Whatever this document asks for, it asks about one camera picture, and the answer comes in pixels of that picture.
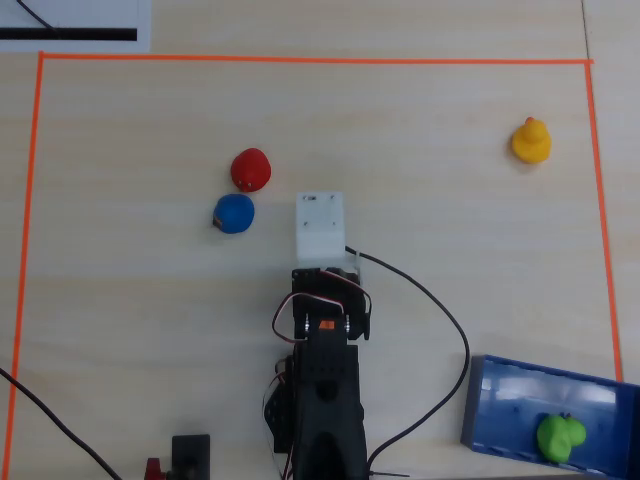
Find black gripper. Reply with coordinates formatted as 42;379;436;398
290;259;365;304

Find green rubber duck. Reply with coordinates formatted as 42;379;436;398
536;412;588;463

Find blue rubber duck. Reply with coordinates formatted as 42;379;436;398
212;193;256;235

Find red rubber duck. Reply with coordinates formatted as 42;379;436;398
230;147;273;193

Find blue plastic box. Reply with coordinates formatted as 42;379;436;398
459;354;640;480

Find small black box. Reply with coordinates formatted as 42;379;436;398
169;433;212;480

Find yellow rubber duck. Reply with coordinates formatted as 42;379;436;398
510;116;553;165

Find orange tape border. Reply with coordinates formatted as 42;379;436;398
4;51;625;480

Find red white black servo wires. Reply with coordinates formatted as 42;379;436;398
271;272;375;346

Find white camera housing box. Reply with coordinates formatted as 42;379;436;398
294;190;347;265

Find black camera cable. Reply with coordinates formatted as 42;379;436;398
343;245;472;469

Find thick black power cable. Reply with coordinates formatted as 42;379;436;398
0;366;124;480

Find thin black cable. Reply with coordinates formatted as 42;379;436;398
16;0;60;34

